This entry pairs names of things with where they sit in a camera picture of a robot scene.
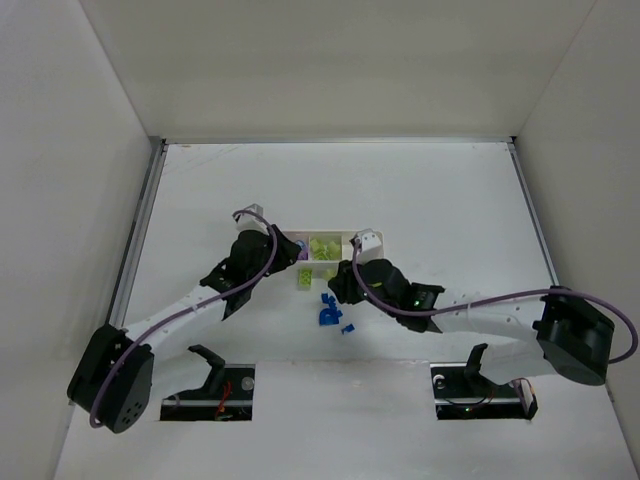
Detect purple round lego piece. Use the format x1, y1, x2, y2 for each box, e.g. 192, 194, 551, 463
296, 240, 308, 260

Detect lime green lego brick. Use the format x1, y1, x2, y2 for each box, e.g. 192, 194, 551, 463
297, 268, 313, 290

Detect small blue lego piece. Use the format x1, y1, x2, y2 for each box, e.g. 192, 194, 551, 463
341, 324, 355, 335

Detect lime lego plate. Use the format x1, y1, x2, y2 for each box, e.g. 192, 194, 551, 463
322, 269, 336, 281

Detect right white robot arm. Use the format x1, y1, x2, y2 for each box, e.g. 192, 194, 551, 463
328, 259, 614, 386

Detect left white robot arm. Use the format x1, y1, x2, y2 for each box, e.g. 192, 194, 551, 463
67, 227, 301, 434

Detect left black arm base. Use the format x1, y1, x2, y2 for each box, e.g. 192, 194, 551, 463
159, 344, 256, 422

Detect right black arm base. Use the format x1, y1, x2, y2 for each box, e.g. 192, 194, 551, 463
430, 343, 539, 421

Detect small blue lego pieces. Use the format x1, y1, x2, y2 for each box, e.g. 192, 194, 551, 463
321, 293, 336, 308

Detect blue arch lego piece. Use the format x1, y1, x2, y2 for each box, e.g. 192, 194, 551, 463
318, 307, 343, 326

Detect white three-compartment tray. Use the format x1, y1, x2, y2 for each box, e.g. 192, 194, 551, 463
283, 229, 385, 268

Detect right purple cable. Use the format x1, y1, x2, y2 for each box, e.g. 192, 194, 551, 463
350, 237, 640, 364

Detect purple cable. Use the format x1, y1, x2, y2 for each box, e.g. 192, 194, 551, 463
350, 237, 640, 364
88, 207, 280, 429

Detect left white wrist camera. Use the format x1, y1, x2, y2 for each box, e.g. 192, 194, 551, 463
232, 203, 267, 233

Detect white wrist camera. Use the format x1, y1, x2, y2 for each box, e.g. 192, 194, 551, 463
350, 229, 384, 264
232, 203, 267, 233

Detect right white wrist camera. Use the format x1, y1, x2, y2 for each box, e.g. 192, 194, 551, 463
350, 229, 384, 264

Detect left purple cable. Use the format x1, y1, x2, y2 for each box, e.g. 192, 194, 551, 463
88, 207, 280, 429

